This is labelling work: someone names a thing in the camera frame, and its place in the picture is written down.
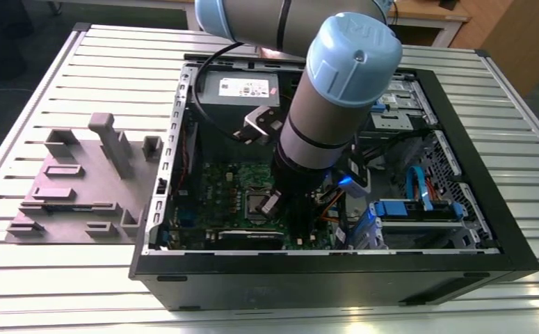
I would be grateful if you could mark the hard disk in blue carrier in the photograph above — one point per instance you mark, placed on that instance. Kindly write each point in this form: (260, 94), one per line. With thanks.
(390, 208)

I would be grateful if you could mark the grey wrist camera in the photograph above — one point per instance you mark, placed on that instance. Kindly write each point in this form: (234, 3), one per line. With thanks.
(262, 120)

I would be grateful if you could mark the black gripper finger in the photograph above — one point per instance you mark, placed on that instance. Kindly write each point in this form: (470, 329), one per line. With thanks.
(268, 206)

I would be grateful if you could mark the black RAM slot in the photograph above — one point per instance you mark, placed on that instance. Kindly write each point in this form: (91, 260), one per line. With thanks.
(298, 229)
(291, 229)
(305, 228)

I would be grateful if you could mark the silver CPU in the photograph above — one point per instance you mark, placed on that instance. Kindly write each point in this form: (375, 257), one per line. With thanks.
(256, 205)

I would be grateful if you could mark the metal drive cage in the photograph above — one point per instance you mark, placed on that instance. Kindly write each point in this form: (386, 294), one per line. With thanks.
(399, 121)

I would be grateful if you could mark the green motherboard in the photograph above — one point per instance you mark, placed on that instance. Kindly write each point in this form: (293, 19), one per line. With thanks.
(216, 208)

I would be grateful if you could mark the white desk frame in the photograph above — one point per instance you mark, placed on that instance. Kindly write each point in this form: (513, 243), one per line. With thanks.
(194, 19)

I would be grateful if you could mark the blue plastic drive latch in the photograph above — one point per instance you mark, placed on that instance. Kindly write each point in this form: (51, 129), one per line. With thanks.
(377, 107)

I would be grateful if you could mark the wooden cabinet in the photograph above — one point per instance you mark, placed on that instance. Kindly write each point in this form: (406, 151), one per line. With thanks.
(519, 41)

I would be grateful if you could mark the black graphics card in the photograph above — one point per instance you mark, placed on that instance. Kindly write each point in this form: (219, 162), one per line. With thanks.
(248, 238)

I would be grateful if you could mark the grey parts rack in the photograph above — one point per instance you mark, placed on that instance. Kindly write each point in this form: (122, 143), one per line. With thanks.
(92, 188)

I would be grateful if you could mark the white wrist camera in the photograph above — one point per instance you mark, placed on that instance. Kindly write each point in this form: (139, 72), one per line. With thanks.
(357, 184)

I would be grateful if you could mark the metal disk bay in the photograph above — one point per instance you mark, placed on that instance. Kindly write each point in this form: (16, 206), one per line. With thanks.
(427, 225)

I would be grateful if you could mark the black PC case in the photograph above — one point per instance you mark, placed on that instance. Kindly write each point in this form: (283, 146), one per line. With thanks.
(297, 285)

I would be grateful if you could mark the wooden desk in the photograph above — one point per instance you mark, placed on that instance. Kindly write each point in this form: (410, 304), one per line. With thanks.
(437, 15)

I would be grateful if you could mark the grey power supply unit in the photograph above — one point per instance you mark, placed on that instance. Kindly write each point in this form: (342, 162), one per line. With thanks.
(246, 88)

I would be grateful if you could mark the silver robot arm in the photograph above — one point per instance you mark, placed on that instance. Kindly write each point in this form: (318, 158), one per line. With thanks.
(315, 121)

